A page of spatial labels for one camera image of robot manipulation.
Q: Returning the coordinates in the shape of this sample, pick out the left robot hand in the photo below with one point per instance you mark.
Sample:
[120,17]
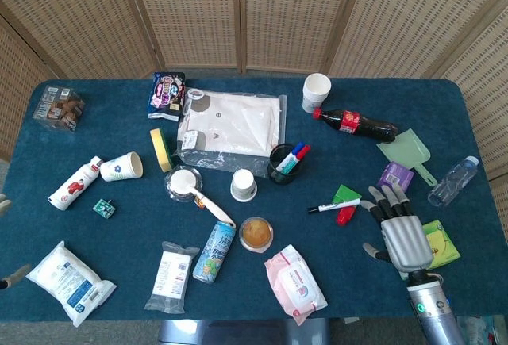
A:
[16,275]

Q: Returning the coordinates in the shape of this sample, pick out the yellow-green tissue pack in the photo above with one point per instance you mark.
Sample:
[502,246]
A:
[442,246]

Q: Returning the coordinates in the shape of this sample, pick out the white bottle red print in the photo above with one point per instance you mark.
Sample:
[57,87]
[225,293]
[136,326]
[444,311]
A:
[75,184]

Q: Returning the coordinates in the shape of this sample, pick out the white bag blue label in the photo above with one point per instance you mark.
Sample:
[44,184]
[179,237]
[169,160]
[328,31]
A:
[69,281]

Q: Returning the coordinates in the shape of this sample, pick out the small red plastic clip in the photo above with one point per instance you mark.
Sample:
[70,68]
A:
[346,216]

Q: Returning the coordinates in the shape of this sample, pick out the clear box of chocolates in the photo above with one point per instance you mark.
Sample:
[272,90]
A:
[59,109]

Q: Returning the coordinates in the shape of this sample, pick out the white pads in clear wrapper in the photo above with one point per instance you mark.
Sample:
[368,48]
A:
[172,275]

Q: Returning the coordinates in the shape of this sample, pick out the plain white paper cup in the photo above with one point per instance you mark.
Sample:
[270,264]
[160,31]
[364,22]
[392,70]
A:
[315,95]

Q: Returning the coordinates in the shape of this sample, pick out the light blue drink can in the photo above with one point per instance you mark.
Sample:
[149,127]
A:
[214,251]

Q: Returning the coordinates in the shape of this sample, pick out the black whiteboard marker pen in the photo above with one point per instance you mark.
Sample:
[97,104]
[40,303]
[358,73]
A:
[335,205]

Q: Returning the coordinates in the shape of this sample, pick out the blue table cloth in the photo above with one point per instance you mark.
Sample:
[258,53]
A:
[131,218]

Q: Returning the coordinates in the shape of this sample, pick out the black mesh pen holder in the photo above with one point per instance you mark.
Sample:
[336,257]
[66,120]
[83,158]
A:
[283,168]

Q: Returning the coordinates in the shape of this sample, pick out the pink wet wipes pack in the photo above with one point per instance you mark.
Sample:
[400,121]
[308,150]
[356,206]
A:
[295,281]

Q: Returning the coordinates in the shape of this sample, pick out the pale green plastic scoop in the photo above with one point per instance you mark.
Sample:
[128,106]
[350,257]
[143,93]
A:
[405,148]

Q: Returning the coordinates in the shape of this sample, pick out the purple blue snack bag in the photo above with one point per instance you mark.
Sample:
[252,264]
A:
[166,95]

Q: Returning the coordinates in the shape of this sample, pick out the small green box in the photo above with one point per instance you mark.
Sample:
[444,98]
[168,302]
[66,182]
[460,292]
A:
[346,193]

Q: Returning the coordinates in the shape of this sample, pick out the woven wooden folding screen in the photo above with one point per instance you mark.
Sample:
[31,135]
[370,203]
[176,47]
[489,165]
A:
[254,16]

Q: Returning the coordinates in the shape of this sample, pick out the cola bottle red label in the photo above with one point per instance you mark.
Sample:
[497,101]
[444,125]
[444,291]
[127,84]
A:
[359,123]

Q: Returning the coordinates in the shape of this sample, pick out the clear plastic water bottle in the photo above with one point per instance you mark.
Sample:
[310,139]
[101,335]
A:
[452,182]

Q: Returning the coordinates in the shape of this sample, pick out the clear bag with white cloth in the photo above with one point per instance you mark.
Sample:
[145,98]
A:
[234,127]

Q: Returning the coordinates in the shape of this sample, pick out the small purple box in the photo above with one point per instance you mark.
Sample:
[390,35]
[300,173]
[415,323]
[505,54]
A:
[395,176]

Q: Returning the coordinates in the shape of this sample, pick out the red-capped whiteboard marker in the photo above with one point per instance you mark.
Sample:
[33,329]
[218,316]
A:
[302,154]

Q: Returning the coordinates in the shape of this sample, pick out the dark robot base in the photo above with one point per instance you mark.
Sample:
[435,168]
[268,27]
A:
[242,332]

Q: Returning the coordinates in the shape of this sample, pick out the white paper cup grey print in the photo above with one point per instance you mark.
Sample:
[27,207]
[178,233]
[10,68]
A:
[243,186]

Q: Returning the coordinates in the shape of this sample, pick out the blue-capped whiteboard marker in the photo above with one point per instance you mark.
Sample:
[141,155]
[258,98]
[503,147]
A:
[291,154]

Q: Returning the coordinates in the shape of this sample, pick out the small green circuit board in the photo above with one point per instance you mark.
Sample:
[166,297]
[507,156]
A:
[104,208]

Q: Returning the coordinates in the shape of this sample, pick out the orange jelly cup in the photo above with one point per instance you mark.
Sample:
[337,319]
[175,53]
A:
[256,234]

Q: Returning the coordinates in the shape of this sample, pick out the yellow green sponge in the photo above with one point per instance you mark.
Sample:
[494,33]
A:
[160,150]

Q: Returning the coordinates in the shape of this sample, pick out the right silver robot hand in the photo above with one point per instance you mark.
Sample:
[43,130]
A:
[405,238]

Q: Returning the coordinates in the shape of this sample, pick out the paper cup blue flower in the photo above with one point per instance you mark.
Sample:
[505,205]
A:
[119,168]

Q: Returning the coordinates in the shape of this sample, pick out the clear plastic round lid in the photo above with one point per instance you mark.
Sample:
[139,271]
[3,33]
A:
[198,176]

